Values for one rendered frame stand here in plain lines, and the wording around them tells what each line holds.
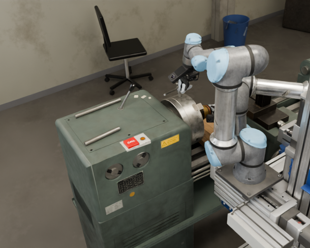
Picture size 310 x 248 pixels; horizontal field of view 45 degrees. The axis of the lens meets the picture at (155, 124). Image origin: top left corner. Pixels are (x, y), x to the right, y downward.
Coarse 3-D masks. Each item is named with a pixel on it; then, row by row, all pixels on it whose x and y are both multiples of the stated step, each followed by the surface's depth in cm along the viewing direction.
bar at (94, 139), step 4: (116, 128) 192; (120, 128) 193; (104, 132) 190; (108, 132) 190; (112, 132) 191; (96, 136) 187; (100, 136) 188; (104, 136) 189; (88, 140) 185; (92, 140) 185; (96, 140) 187; (84, 144) 185; (88, 144) 185
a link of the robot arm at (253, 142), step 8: (248, 128) 166; (240, 136) 162; (248, 136) 161; (256, 136) 162; (264, 136) 162; (240, 144) 160; (248, 144) 160; (256, 144) 159; (264, 144) 161; (248, 152) 161; (256, 152) 161; (264, 152) 164; (248, 160) 165; (256, 160) 164
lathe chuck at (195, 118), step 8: (176, 96) 222; (184, 96) 220; (184, 104) 215; (192, 112) 214; (200, 112) 216; (192, 120) 213; (200, 120) 215; (192, 128) 214; (200, 128) 217; (192, 136) 216; (200, 136) 220; (192, 144) 226
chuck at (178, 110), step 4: (164, 100) 222; (168, 100) 218; (172, 100) 218; (164, 104) 224; (168, 104) 220; (172, 104) 215; (176, 104) 215; (172, 108) 217; (176, 108) 213; (180, 108) 213; (176, 112) 215; (180, 112) 212; (184, 112) 212; (180, 116) 212; (184, 116) 212; (184, 120) 211; (188, 120) 212; (188, 124) 212
